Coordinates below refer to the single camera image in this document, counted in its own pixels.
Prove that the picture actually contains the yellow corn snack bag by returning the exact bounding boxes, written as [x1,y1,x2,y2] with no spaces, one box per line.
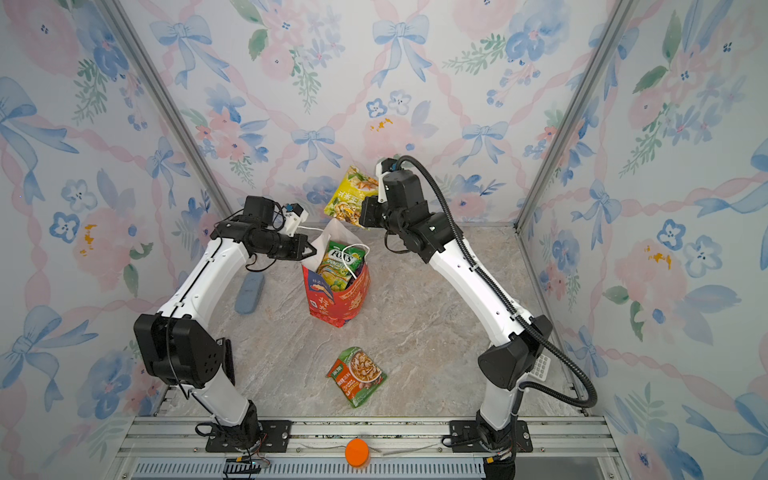
[324,166,379,227]

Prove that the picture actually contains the green Fox's tea candy bag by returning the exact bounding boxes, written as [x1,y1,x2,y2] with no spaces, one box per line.
[316,241,368,292]

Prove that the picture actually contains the red paper gift bag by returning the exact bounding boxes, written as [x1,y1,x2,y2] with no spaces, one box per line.
[301,219,371,328]

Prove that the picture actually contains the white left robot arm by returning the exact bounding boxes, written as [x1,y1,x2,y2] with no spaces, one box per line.
[133,196,317,452]

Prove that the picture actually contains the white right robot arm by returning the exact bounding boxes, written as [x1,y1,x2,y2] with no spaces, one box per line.
[360,169,553,451]

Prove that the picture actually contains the blue grey object behind arm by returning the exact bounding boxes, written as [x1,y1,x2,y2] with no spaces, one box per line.
[234,272,265,315]

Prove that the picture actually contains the orange green noodle packet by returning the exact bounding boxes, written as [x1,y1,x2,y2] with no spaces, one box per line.
[327,347,387,408]

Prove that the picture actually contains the white calculator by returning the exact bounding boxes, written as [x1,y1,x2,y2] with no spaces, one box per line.
[529,354,551,382]

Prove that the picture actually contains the orange round button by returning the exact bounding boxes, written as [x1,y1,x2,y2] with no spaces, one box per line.
[344,438,371,469]

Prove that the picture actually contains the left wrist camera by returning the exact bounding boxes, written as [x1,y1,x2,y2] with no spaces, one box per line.
[282,203,309,237]

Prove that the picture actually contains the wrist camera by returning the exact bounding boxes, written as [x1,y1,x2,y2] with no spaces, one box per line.
[375,158,398,203]
[282,203,309,237]

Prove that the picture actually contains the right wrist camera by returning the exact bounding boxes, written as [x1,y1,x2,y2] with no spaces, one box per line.
[375,158,398,203]

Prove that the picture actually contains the black corrugated cable conduit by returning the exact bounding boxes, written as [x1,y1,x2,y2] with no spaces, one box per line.
[395,154,599,410]

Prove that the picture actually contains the aluminium corner post left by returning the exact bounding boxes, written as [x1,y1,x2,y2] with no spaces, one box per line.
[95,0,234,214]

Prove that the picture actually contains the aluminium corner post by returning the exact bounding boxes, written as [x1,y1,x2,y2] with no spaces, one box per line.
[95,0,234,214]
[514,0,637,236]

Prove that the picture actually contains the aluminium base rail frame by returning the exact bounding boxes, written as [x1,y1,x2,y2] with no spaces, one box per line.
[105,417,629,479]

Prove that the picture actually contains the aluminium corner post right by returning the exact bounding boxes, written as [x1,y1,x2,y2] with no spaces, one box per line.
[514,0,637,236]

